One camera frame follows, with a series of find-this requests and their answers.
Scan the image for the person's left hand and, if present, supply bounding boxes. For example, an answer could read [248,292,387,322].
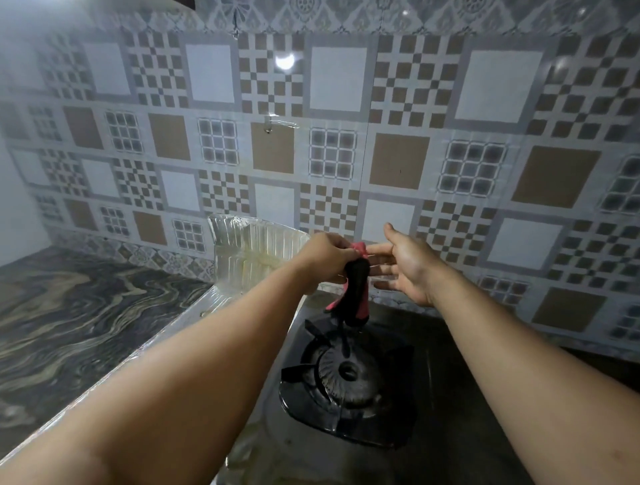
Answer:
[295,232,365,295]

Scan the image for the person's right hand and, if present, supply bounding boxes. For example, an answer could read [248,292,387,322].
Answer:
[366,222,452,308]

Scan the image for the black and pink gas lighter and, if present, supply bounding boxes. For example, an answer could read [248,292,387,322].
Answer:
[324,241,374,356]

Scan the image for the person's left forearm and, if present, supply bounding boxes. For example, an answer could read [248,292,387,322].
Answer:
[0,260,322,485]

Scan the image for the person's right forearm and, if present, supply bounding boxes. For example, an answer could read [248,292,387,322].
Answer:
[425,264,640,485]

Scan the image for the clear plastic splash guard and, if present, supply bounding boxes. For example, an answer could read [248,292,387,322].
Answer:
[207,213,315,300]

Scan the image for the round gas burner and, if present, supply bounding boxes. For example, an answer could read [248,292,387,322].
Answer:
[305,344,387,406]

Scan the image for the black pan support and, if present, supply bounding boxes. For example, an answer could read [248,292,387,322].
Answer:
[278,320,417,449]

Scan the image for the dark glass-top gas stove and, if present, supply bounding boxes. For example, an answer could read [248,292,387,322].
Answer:
[215,292,640,485]

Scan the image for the clear wall hook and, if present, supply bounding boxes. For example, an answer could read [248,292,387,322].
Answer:
[264,115,302,135]

